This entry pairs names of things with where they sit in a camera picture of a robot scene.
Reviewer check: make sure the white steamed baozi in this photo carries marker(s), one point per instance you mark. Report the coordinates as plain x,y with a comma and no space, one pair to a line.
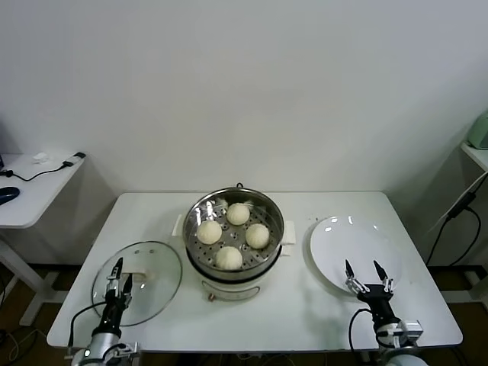
209,232
238,213
258,236
228,258

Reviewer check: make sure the white round plate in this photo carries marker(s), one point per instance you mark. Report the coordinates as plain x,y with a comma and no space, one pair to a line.
343,244

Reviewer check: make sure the white shelf table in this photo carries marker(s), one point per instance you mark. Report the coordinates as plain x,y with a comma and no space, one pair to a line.
476,154

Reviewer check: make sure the steel steamer basket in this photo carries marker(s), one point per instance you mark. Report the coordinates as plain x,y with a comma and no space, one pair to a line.
194,225

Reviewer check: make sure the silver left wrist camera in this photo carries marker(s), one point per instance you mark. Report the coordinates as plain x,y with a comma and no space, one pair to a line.
127,347

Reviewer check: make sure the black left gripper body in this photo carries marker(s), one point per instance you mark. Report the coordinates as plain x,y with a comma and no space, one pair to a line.
112,310

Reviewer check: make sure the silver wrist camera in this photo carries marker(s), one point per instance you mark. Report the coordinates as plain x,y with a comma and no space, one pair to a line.
409,331
127,347

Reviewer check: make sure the pale green appliance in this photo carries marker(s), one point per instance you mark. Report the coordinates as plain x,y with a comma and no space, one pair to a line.
481,133

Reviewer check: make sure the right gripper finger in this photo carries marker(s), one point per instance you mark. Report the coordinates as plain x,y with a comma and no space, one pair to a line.
348,270
380,270

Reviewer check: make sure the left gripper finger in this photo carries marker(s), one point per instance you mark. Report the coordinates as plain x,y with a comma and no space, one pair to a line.
116,274
128,286

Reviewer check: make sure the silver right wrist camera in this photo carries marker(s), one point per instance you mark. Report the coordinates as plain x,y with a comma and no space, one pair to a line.
409,331

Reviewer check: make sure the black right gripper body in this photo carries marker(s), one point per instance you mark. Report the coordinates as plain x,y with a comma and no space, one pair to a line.
377,297

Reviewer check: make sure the small white object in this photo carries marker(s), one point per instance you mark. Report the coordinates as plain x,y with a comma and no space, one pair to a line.
42,156

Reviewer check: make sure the white side table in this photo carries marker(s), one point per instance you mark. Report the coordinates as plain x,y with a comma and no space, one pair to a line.
45,183

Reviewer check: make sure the blue computer mouse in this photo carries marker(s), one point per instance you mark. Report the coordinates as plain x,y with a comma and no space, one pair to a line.
7,193

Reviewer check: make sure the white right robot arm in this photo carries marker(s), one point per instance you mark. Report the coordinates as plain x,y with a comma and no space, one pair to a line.
396,354

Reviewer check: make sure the glass pot lid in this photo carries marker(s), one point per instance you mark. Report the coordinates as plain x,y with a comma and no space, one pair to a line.
152,274

